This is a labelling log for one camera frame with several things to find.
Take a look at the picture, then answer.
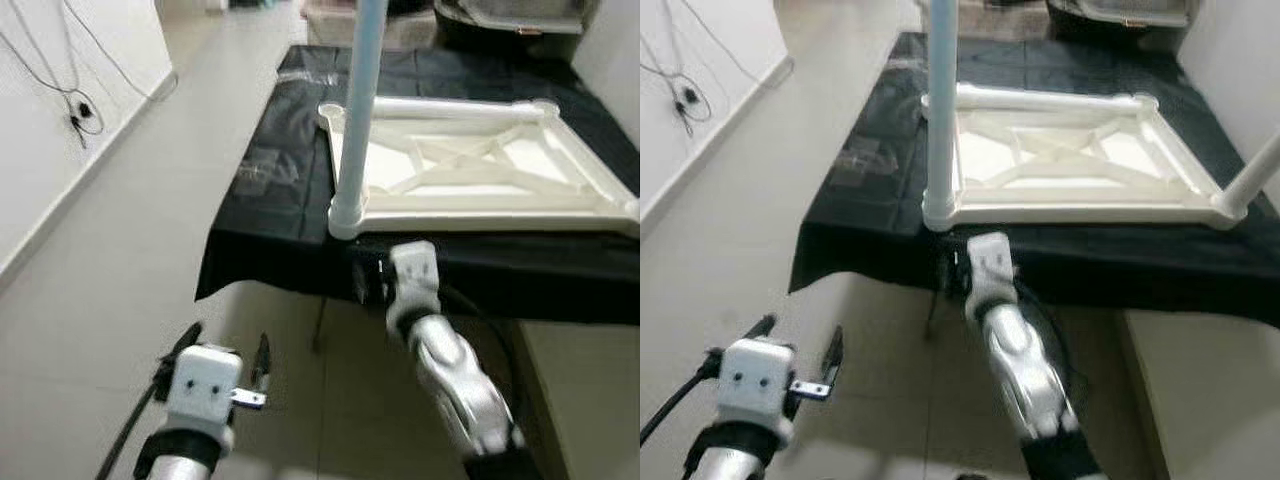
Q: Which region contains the white plastic table leg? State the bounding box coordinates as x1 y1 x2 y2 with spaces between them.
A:
955 83 1148 112
328 0 389 241
920 0 961 233
1213 133 1280 228
375 97 543 118

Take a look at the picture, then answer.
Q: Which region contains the white plastic children table top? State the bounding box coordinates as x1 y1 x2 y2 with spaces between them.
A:
920 82 1251 231
318 97 641 241

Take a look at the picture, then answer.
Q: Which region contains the clear tape patch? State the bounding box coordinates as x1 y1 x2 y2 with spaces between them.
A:
840 140 903 188
235 150 303 198

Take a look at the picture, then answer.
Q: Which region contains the grey cloth covered ledge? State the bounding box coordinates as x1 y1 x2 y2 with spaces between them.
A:
958 0 1053 43
303 0 443 51

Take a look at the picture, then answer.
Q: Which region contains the black round basin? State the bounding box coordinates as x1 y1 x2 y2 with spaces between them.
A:
1043 0 1203 47
433 0 603 57

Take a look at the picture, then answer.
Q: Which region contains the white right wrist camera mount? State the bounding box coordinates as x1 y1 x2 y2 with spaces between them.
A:
964 232 1017 307
387 240 442 317

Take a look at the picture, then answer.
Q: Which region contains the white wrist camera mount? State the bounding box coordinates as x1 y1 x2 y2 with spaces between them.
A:
964 232 1017 307
387 240 442 317
165 345 244 427
720 338 797 419

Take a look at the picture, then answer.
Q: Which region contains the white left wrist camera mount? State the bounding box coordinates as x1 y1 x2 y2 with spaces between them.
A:
165 345 244 427
720 338 797 419

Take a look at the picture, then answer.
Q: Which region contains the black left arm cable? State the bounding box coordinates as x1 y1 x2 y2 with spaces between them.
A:
95 375 173 480
640 360 728 448

